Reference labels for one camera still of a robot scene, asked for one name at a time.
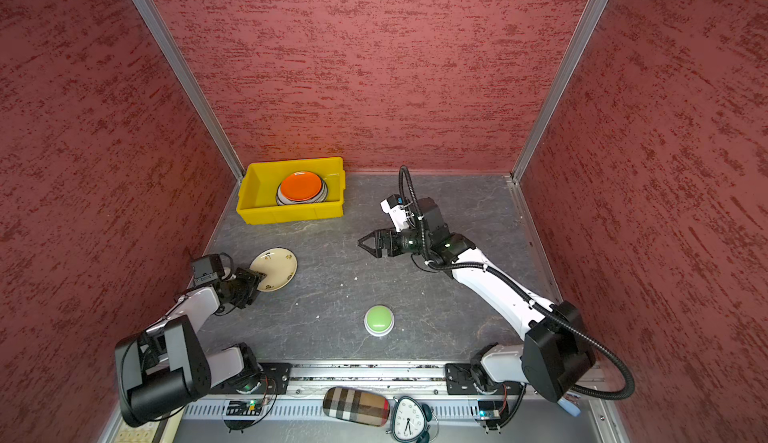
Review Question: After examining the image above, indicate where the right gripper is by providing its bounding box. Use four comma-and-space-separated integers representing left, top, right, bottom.
360, 226, 432, 259

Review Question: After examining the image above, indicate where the cream beige plate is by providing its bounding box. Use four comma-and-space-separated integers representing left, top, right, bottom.
249, 248, 298, 292

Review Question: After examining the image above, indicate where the white plate flower outline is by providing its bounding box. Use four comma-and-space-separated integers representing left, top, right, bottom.
276, 172, 328, 206

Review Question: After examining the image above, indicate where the orange plate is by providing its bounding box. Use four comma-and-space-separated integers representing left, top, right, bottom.
279, 171, 324, 202

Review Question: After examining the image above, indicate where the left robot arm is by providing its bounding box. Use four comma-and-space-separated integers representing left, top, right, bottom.
115, 268, 265, 428

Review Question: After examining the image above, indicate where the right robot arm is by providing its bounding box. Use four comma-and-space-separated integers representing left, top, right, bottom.
427, 233, 595, 402

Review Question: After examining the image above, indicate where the yellow plastic bin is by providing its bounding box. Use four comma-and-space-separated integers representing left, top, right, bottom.
236, 157, 346, 225

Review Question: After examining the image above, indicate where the green push button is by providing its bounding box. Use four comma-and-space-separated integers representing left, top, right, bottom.
364, 305, 395, 337

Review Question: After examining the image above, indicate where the left controller board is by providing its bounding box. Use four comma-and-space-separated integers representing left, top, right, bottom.
223, 400, 263, 421

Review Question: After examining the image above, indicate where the controller board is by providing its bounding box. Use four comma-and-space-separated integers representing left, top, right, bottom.
475, 400, 508, 422
223, 400, 263, 421

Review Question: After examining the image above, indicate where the plaid glasses case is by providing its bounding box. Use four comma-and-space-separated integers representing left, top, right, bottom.
322, 387, 390, 427

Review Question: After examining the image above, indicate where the white analog clock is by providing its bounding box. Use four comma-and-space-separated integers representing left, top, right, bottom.
389, 396, 433, 443

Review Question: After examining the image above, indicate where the beige calculator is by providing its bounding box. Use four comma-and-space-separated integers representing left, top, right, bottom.
112, 415, 182, 443

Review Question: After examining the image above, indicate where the right controller board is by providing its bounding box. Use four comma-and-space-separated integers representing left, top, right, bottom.
475, 400, 508, 422

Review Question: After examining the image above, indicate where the blue white small object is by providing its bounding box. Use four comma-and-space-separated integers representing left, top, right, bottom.
557, 398, 581, 417

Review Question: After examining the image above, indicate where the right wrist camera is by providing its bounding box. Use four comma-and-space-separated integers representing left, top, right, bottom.
380, 194, 415, 232

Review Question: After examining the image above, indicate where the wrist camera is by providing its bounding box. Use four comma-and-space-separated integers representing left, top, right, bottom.
191, 254, 227, 287
380, 194, 415, 232

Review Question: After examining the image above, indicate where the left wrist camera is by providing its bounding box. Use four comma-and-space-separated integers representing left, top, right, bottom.
191, 254, 227, 287

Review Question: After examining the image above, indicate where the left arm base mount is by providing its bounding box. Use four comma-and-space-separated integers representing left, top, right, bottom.
210, 362, 293, 395

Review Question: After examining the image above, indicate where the aluminium mounting rail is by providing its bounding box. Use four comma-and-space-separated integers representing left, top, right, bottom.
122, 358, 610, 401

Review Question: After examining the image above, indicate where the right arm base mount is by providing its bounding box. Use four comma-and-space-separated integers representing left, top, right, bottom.
444, 363, 522, 397

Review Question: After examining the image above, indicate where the black corrugated cable conduit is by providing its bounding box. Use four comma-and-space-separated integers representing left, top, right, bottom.
398, 165, 637, 432

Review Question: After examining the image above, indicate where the left aluminium corner post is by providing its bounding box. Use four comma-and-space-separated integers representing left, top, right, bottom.
131, 0, 246, 183

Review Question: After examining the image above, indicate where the aluminium corner post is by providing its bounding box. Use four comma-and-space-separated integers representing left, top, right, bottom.
131, 0, 246, 183
511, 0, 610, 185

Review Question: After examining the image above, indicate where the right aluminium corner post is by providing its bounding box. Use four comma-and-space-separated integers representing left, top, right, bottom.
511, 0, 610, 185

